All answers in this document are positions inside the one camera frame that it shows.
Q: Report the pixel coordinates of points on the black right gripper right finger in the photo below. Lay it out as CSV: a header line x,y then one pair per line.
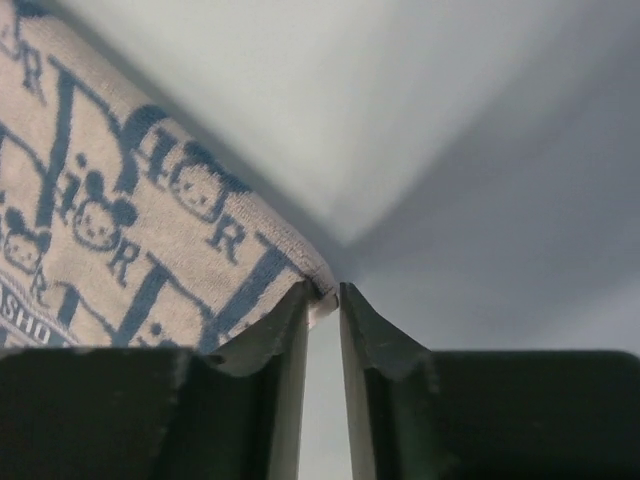
x,y
417,413

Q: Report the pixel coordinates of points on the blue white patterned towel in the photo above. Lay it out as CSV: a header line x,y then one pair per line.
x,y
118,228

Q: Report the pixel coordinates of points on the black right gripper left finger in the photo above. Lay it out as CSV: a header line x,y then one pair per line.
x,y
160,413

